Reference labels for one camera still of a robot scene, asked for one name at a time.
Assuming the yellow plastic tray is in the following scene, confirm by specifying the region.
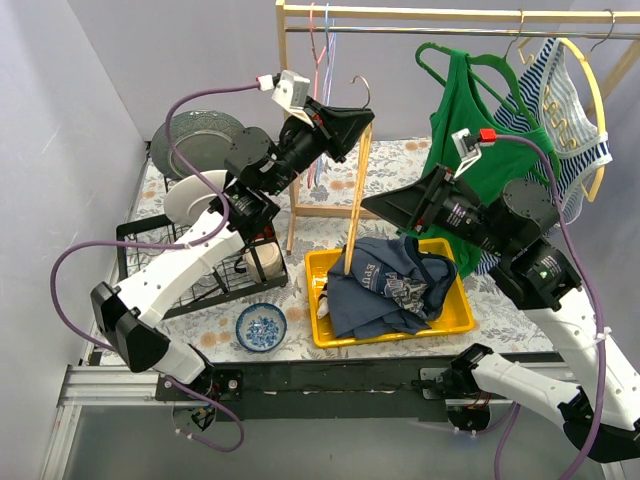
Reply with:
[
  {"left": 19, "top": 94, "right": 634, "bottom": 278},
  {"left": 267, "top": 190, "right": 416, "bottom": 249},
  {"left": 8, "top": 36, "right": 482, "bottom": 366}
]
[{"left": 305, "top": 238, "right": 475, "bottom": 348}]

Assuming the pink wire hanger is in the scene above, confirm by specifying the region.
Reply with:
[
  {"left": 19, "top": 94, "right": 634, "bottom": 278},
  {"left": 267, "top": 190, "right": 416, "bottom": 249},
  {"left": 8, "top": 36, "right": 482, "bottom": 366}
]
[{"left": 307, "top": 11, "right": 327, "bottom": 189}]

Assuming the blue white patterned bowl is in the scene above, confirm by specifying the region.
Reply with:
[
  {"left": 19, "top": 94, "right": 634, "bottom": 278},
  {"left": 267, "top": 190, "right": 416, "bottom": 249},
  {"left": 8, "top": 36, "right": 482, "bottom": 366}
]
[{"left": 236, "top": 303, "right": 287, "bottom": 353}]

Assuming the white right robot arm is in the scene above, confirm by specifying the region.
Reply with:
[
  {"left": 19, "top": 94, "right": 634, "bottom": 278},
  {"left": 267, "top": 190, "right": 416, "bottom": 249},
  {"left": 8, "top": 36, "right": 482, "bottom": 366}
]
[{"left": 362, "top": 165, "right": 639, "bottom": 463}]

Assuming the dark green patterned plate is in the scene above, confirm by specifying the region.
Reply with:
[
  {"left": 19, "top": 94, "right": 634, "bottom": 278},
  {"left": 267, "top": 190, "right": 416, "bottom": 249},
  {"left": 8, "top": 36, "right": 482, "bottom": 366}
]
[{"left": 150, "top": 110, "right": 244, "bottom": 180}]

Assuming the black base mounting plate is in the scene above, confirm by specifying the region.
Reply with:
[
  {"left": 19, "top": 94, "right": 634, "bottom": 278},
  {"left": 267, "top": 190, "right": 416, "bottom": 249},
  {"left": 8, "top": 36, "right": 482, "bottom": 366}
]
[{"left": 154, "top": 357, "right": 494, "bottom": 434}]

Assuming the navy blue tank top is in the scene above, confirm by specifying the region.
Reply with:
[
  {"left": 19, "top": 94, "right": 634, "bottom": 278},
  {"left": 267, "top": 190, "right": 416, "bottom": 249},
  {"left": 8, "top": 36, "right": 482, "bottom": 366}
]
[{"left": 326, "top": 235, "right": 458, "bottom": 340}]

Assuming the black wire dish rack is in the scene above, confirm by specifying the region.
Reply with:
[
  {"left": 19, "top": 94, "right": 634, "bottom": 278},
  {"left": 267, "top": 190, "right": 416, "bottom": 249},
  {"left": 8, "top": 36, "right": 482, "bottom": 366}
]
[{"left": 116, "top": 214, "right": 289, "bottom": 319}]

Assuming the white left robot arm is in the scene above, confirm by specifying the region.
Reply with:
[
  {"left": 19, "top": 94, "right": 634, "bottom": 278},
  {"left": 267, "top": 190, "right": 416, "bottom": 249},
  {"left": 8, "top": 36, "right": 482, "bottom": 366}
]
[{"left": 90, "top": 98, "right": 375, "bottom": 400}]

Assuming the beige ceramic mug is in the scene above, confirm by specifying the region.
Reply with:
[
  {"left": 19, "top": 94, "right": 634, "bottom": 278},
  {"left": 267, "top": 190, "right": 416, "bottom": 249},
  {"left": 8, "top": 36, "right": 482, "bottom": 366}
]
[{"left": 243, "top": 242, "right": 284, "bottom": 283}]

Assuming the navy white striped tank top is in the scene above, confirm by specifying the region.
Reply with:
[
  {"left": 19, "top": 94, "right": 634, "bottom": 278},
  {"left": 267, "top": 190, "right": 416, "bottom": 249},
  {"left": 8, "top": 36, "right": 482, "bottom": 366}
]
[{"left": 474, "top": 37, "right": 614, "bottom": 276}]

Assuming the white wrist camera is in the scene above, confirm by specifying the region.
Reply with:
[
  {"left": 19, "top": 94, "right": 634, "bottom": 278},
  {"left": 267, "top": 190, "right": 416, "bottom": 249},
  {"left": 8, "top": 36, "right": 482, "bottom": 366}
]
[
  {"left": 271, "top": 70, "right": 312, "bottom": 125},
  {"left": 451, "top": 128, "right": 497, "bottom": 179}
]

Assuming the black white striped tank top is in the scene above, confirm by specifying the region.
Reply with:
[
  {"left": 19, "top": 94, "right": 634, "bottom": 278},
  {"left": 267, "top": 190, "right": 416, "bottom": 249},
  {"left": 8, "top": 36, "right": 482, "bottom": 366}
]
[{"left": 316, "top": 283, "right": 329, "bottom": 319}]

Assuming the yellow plastic hanger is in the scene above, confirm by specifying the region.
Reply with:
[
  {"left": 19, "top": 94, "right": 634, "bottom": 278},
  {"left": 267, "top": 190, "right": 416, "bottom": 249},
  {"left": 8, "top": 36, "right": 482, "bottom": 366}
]
[{"left": 342, "top": 74, "right": 375, "bottom": 276}]

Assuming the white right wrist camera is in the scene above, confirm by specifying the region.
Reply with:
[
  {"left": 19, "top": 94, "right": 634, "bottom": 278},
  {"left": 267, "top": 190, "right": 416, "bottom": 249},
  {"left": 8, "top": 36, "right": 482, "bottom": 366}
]
[{"left": 451, "top": 128, "right": 497, "bottom": 179}]

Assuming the wooden yellow curved hanger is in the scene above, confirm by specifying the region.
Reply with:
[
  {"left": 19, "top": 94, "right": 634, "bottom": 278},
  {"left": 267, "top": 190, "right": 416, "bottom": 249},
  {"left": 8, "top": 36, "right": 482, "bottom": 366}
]
[{"left": 514, "top": 9, "right": 616, "bottom": 203}]

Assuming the green tank top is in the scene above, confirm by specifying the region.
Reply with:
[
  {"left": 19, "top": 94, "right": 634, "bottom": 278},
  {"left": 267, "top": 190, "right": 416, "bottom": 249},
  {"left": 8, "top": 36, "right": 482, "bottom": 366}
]
[{"left": 399, "top": 50, "right": 551, "bottom": 277}]

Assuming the white ceramic plate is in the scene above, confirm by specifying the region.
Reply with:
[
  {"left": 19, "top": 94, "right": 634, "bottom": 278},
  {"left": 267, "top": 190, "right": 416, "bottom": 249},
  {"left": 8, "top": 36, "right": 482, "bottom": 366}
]
[{"left": 164, "top": 175, "right": 215, "bottom": 226}]

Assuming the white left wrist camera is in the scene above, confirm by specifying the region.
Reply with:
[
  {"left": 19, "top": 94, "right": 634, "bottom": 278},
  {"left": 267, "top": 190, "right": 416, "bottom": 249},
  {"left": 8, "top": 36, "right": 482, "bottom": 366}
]
[{"left": 271, "top": 70, "right": 312, "bottom": 125}]

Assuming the wooden clothes rack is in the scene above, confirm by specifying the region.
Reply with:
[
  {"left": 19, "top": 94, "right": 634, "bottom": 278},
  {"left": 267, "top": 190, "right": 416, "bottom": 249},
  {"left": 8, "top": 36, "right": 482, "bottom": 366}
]
[{"left": 275, "top": 0, "right": 640, "bottom": 254}]

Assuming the green plastic hanger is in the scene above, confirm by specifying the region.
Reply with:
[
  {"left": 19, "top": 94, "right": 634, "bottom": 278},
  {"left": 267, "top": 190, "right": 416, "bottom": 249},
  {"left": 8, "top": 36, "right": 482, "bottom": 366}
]
[{"left": 414, "top": 9, "right": 562, "bottom": 189}]

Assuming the light blue wire hanger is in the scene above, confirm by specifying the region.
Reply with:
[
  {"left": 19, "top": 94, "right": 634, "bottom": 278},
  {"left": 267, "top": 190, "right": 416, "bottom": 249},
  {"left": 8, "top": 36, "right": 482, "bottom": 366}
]
[{"left": 313, "top": 3, "right": 336, "bottom": 186}]

